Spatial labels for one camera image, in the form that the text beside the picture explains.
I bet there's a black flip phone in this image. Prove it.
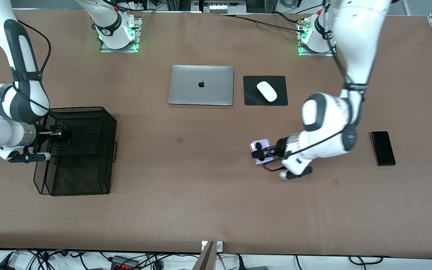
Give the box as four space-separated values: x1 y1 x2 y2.
50 125 72 147

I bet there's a lilac flip phone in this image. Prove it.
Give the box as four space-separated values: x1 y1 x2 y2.
249 138 275 167

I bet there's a long black slab phone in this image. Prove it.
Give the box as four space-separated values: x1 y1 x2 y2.
371 131 396 167

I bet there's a black mesh two-tier tray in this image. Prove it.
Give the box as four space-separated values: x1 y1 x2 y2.
31 106 118 197

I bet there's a black mouse pad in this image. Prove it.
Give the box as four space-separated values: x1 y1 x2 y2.
243 75 289 107

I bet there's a white computer mouse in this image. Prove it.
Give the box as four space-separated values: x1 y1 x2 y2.
256 81 278 102

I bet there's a silver laptop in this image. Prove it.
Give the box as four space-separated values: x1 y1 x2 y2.
168 65 234 107

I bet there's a black orange power box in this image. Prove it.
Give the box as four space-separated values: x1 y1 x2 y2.
110 255 140 270

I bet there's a white power strip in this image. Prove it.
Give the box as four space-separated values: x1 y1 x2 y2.
200 1 247 14

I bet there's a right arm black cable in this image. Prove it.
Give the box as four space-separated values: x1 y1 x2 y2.
12 19 65 132

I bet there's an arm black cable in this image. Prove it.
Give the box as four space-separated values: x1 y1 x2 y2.
263 0 368 173
12 19 65 132

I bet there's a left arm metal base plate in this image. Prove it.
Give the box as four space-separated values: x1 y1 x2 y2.
298 18 338 57

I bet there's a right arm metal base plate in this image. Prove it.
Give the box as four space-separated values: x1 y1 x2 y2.
100 16 142 53

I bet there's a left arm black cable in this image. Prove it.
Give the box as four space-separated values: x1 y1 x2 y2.
263 0 368 173

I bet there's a brown camera stand beam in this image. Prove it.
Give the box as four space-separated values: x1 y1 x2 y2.
192 241 215 270

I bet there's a long black table cable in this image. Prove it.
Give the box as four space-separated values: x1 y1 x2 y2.
220 13 307 34

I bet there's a looped black floor cable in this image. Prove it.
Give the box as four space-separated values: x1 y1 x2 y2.
348 255 384 266

